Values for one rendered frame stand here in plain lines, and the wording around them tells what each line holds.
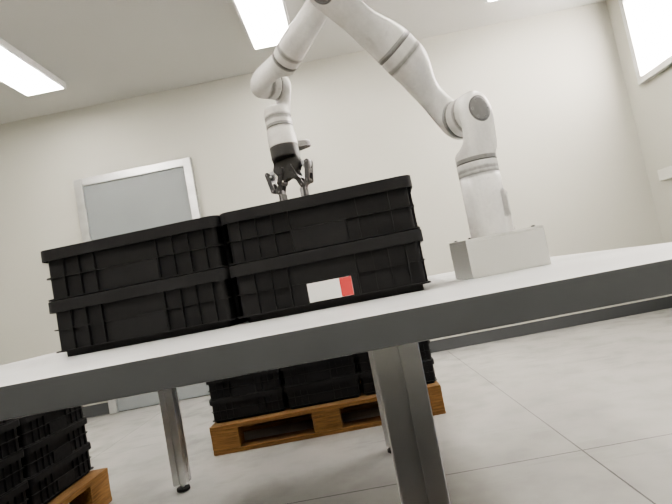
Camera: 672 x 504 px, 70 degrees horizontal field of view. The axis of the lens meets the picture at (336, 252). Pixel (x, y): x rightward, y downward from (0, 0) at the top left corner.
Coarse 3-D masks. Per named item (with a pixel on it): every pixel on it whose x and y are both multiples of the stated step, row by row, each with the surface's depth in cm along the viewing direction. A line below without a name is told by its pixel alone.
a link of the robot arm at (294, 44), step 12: (300, 12) 111; (312, 12) 109; (300, 24) 111; (312, 24) 111; (288, 36) 112; (300, 36) 111; (312, 36) 112; (276, 48) 116; (288, 48) 113; (300, 48) 113; (288, 60) 115; (300, 60) 116
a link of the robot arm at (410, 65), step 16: (400, 48) 102; (416, 48) 103; (384, 64) 106; (400, 64) 104; (416, 64) 104; (400, 80) 107; (416, 80) 106; (432, 80) 109; (416, 96) 110; (432, 96) 110; (448, 96) 114; (432, 112) 112; (448, 128) 112
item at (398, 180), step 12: (384, 180) 94; (396, 180) 94; (408, 180) 94; (324, 192) 95; (336, 192) 95; (348, 192) 95; (360, 192) 94; (372, 192) 94; (264, 204) 96; (276, 204) 96; (288, 204) 96; (300, 204) 96; (312, 204) 95; (228, 216) 97; (240, 216) 97; (252, 216) 96
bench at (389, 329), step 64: (576, 256) 115; (640, 256) 70; (320, 320) 64; (384, 320) 56; (448, 320) 55; (512, 320) 55; (0, 384) 60; (64, 384) 57; (128, 384) 56; (192, 384) 56; (384, 384) 60
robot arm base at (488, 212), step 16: (480, 160) 106; (496, 160) 108; (464, 176) 109; (480, 176) 106; (496, 176) 107; (464, 192) 110; (480, 192) 107; (496, 192) 106; (480, 208) 107; (496, 208) 106; (480, 224) 107; (496, 224) 106; (512, 224) 107
